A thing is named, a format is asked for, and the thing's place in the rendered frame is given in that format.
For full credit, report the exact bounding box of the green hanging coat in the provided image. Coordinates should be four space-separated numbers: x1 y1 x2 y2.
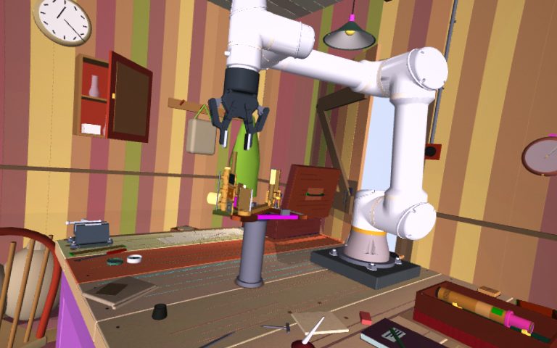
226 120 263 199

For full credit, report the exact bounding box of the pale blue window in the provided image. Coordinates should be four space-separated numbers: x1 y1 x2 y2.
359 94 396 206

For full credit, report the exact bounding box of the grey round stand post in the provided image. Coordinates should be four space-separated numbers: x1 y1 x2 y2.
234 219 265 289

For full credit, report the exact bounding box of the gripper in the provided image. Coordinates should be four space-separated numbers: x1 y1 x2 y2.
207 67 271 152

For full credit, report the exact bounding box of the brown wooden chest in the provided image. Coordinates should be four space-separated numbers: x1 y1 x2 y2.
264 164 343 241

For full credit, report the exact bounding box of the round brown wall barometer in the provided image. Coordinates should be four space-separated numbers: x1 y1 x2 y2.
521 134 557 177

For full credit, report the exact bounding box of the red wooden wall cabinet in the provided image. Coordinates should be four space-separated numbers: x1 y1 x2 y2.
73 50 154 144

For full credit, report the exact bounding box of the brass mirror assembly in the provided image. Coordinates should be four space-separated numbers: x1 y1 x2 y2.
216 164 243 215

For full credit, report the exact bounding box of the round white wall clock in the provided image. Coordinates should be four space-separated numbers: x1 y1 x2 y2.
33 0 93 47

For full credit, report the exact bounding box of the green pendant lamp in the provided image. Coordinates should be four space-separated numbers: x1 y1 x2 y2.
322 0 377 51

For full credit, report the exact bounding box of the red wooden chair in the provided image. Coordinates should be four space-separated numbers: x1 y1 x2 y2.
0 226 62 348

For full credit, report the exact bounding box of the white pen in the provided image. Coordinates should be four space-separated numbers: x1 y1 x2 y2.
300 315 326 346

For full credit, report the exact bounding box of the brass green telescope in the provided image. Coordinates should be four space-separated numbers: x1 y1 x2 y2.
435 286 536 336

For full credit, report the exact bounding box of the beige round sack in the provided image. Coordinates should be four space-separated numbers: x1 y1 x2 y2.
2 240 62 323

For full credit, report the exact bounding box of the beige hanging bag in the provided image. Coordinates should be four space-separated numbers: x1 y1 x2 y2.
186 104 218 156

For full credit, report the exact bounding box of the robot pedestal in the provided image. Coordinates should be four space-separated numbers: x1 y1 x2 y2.
310 229 422 291

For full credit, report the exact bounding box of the pale paper chart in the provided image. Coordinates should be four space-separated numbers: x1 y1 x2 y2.
125 228 245 245

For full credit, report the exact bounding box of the brown wooden brace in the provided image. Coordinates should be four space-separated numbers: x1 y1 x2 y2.
315 86 371 215

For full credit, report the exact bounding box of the red wooden case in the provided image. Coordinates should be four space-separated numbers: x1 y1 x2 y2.
412 281 557 348

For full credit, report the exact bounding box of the beige flat board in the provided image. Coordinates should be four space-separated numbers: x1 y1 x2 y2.
290 310 350 337

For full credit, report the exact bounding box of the brown square block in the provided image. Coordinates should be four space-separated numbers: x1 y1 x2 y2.
236 187 255 214

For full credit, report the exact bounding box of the grey blue bench device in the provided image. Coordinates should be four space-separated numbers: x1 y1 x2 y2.
65 218 115 250

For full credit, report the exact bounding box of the grey wall pipe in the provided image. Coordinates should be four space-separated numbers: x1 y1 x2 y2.
428 0 459 145

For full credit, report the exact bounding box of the dark notebook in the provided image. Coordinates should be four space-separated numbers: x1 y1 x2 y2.
360 317 447 348

